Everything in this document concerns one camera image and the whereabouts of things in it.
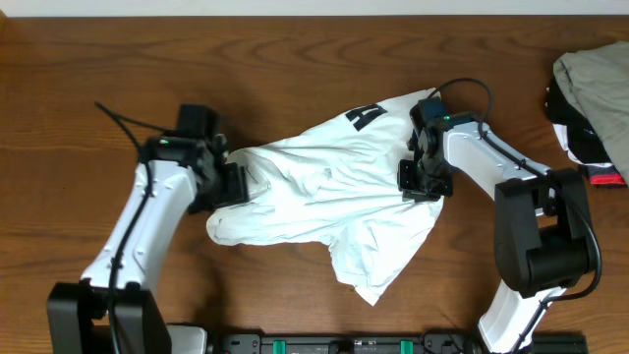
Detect white t-shirt black print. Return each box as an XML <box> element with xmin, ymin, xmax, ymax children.
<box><xmin>206</xmin><ymin>90</ymin><xmax>444</xmax><ymax>305</ymax></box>

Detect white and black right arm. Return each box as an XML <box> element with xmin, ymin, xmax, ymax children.
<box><xmin>398</xmin><ymin>108</ymin><xmax>601</xmax><ymax>353</ymax></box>

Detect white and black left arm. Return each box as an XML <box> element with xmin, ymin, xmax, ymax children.
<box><xmin>46</xmin><ymin>134</ymin><xmax>248</xmax><ymax>353</ymax></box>

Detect black red folded garment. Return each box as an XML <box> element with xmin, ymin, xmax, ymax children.
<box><xmin>544</xmin><ymin>79</ymin><xmax>628</xmax><ymax>189</ymax></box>

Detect grey folded garment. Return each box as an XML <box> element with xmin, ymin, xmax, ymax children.
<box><xmin>552</xmin><ymin>41</ymin><xmax>628</xmax><ymax>179</ymax></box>

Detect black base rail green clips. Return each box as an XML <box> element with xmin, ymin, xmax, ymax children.
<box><xmin>215</xmin><ymin>332</ymin><xmax>589</xmax><ymax>354</ymax></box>

